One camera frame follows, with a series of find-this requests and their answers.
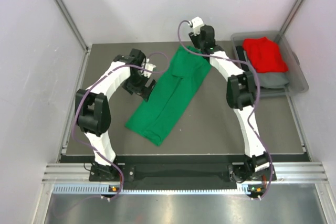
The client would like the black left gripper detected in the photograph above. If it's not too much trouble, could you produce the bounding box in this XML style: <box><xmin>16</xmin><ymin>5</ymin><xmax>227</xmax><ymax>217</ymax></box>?
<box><xmin>122</xmin><ymin>71</ymin><xmax>156</xmax><ymax>102</ymax></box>

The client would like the green t shirt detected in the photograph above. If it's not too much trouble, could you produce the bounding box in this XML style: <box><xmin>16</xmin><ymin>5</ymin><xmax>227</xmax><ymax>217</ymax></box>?
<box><xmin>125</xmin><ymin>46</ymin><xmax>211</xmax><ymax>146</ymax></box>

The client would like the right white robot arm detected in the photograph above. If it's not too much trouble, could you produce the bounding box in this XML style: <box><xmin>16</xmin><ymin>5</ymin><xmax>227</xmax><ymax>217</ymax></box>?
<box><xmin>189</xmin><ymin>23</ymin><xmax>274</xmax><ymax>183</ymax></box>

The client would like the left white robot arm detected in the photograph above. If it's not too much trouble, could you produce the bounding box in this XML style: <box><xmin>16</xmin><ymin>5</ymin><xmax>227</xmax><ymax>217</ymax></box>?
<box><xmin>75</xmin><ymin>49</ymin><xmax>156</xmax><ymax>180</ymax></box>

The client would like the black folded t shirt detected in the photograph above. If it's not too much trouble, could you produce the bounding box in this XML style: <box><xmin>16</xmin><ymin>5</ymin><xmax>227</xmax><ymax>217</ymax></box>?
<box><xmin>235</xmin><ymin>46</ymin><xmax>249</xmax><ymax>71</ymax></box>

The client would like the red folded t shirt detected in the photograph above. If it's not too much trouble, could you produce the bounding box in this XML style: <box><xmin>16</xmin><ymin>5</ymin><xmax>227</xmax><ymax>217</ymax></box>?
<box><xmin>242</xmin><ymin>37</ymin><xmax>288</xmax><ymax>73</ymax></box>

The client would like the grey folded t shirt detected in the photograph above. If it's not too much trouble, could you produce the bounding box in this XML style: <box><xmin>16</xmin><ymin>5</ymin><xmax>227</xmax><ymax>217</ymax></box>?
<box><xmin>257</xmin><ymin>72</ymin><xmax>289</xmax><ymax>89</ymax></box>

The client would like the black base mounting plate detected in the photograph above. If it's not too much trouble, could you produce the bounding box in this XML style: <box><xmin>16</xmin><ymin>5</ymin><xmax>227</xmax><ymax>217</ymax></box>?
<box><xmin>89</xmin><ymin>154</ymin><xmax>270</xmax><ymax>189</ymax></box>

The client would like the clear plastic bin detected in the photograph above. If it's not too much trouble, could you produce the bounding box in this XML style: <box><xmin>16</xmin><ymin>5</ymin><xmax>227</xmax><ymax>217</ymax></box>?
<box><xmin>231</xmin><ymin>30</ymin><xmax>309</xmax><ymax>98</ymax></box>

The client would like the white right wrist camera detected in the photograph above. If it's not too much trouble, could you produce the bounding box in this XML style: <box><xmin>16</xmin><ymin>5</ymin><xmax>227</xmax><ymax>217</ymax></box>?
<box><xmin>187</xmin><ymin>17</ymin><xmax>204</xmax><ymax>35</ymax></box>

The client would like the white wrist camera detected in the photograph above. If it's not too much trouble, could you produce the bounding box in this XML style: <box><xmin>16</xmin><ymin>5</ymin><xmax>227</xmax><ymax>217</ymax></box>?
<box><xmin>142</xmin><ymin>62</ymin><xmax>156</xmax><ymax>78</ymax></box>
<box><xmin>187</xmin><ymin>17</ymin><xmax>204</xmax><ymax>35</ymax></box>

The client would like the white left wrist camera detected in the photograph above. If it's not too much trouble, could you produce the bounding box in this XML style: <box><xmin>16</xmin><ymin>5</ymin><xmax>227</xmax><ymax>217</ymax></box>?
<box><xmin>142</xmin><ymin>62</ymin><xmax>156</xmax><ymax>78</ymax></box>

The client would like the slotted cable duct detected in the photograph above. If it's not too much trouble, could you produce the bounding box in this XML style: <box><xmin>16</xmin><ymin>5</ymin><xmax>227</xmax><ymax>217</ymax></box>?
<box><xmin>52</xmin><ymin>184</ymin><xmax>262</xmax><ymax>196</ymax></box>

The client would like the aluminium frame rail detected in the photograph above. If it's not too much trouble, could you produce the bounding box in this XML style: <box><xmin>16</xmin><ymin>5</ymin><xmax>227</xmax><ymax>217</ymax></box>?
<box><xmin>43</xmin><ymin>162</ymin><xmax>328</xmax><ymax>184</ymax></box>

